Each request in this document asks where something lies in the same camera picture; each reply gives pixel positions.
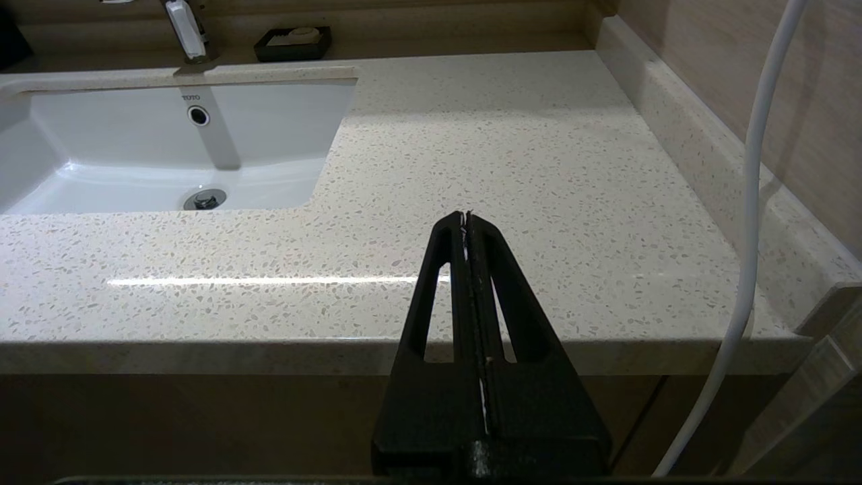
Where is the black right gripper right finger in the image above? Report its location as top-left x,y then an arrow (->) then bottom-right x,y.
467,210 -> 612,476

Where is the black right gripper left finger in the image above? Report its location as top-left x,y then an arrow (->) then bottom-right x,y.
372,212 -> 487,472

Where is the black box housing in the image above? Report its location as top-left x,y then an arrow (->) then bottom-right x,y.
0,7 -> 34,69

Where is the chrome sink drain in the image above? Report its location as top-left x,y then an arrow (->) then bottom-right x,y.
184,189 -> 228,212

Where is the white sink basin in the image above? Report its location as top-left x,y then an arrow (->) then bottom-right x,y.
0,76 -> 358,216

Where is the black soap dish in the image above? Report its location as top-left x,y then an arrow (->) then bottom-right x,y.
254,26 -> 333,63

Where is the chrome faucet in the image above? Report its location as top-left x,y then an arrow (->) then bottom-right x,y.
101,0 -> 218,65

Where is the white cable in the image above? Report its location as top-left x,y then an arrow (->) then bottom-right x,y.
652,0 -> 808,478

